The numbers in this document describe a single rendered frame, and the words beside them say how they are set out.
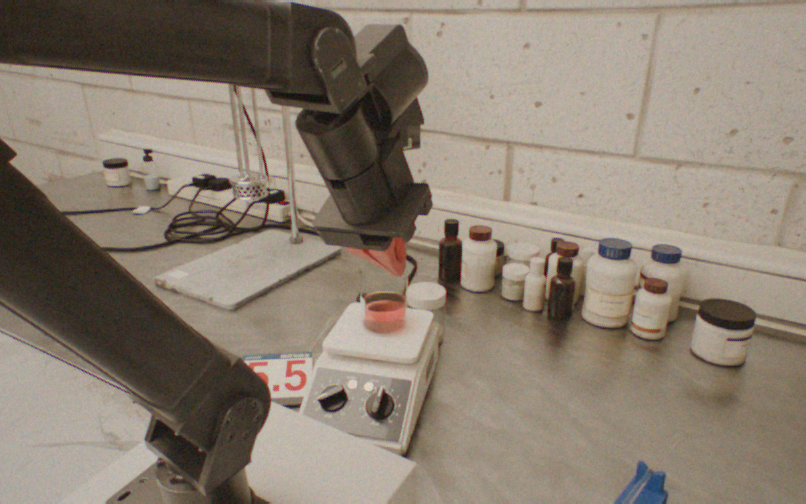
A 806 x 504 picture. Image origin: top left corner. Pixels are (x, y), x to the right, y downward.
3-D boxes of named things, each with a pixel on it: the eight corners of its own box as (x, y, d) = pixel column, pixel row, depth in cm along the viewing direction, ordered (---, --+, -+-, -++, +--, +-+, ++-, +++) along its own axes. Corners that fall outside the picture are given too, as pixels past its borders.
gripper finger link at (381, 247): (374, 244, 67) (344, 182, 60) (432, 250, 63) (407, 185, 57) (349, 291, 63) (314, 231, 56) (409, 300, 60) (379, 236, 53)
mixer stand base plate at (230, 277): (230, 310, 99) (229, 304, 98) (151, 282, 109) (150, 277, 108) (343, 251, 122) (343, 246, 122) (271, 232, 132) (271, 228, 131)
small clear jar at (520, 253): (543, 282, 109) (546, 249, 106) (522, 291, 105) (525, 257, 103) (518, 271, 113) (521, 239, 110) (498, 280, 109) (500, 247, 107)
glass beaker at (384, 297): (395, 346, 73) (395, 283, 70) (350, 334, 75) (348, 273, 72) (419, 320, 79) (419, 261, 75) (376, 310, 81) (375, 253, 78)
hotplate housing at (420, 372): (404, 467, 66) (404, 406, 63) (293, 447, 69) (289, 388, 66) (441, 357, 86) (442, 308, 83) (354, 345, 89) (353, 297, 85)
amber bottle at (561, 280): (561, 322, 95) (568, 266, 91) (542, 312, 98) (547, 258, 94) (576, 314, 98) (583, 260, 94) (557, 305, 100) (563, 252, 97)
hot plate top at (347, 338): (415, 365, 70) (415, 359, 69) (319, 352, 72) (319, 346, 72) (435, 316, 80) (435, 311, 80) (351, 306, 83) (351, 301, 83)
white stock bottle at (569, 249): (585, 302, 102) (592, 247, 98) (559, 309, 99) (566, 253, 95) (563, 289, 106) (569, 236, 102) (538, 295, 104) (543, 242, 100)
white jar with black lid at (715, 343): (681, 351, 88) (690, 307, 85) (704, 335, 92) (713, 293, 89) (732, 372, 83) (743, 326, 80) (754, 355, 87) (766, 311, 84)
